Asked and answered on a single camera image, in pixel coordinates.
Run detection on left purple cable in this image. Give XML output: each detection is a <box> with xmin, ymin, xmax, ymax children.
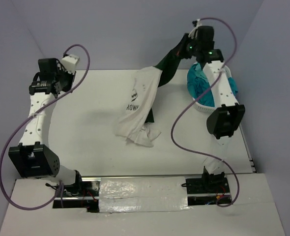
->
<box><xmin>0</xmin><ymin>44</ymin><xmax>90</xmax><ymax>210</ymax></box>

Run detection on white plastic laundry basket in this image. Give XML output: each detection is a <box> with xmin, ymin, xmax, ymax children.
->
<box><xmin>186</xmin><ymin>62</ymin><xmax>237</xmax><ymax>114</ymax></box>

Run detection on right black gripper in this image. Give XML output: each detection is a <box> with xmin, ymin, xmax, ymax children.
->
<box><xmin>170</xmin><ymin>33</ymin><xmax>200</xmax><ymax>59</ymax></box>

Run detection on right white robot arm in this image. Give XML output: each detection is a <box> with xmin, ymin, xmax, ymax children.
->
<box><xmin>185</xmin><ymin>23</ymin><xmax>245</xmax><ymax>192</ymax></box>

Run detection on white and green t-shirt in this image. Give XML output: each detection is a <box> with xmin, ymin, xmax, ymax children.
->
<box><xmin>115</xmin><ymin>43</ymin><xmax>185</xmax><ymax>148</ymax></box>

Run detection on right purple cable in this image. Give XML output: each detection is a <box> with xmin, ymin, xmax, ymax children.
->
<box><xmin>171</xmin><ymin>17</ymin><xmax>240</xmax><ymax>207</ymax></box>

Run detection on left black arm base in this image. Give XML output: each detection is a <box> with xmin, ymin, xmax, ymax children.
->
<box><xmin>44</xmin><ymin>173</ymin><xmax>100</xmax><ymax>199</ymax></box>

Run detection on silver tape sheet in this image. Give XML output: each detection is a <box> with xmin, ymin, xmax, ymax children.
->
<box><xmin>99</xmin><ymin>177</ymin><xmax>189</xmax><ymax>213</ymax></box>

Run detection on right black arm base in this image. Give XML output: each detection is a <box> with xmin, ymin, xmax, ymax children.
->
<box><xmin>181</xmin><ymin>166</ymin><xmax>230</xmax><ymax>195</ymax></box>

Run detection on purple cable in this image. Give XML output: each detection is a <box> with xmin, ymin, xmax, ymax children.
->
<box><xmin>0</xmin><ymin>44</ymin><xmax>90</xmax><ymax>210</ymax></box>
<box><xmin>171</xmin><ymin>17</ymin><xmax>240</xmax><ymax>207</ymax></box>

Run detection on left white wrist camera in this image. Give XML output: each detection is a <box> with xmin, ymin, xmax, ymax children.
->
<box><xmin>61</xmin><ymin>54</ymin><xmax>80</xmax><ymax>74</ymax></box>

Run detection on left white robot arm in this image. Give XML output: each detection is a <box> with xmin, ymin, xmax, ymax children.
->
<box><xmin>8</xmin><ymin>54</ymin><xmax>84</xmax><ymax>196</ymax></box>

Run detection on teal t-shirt in basket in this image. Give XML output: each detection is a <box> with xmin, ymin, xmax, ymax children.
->
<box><xmin>186</xmin><ymin>62</ymin><xmax>238</xmax><ymax>108</ymax></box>

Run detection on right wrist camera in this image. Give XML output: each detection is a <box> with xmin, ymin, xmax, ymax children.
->
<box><xmin>189</xmin><ymin>19</ymin><xmax>202</xmax><ymax>39</ymax></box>

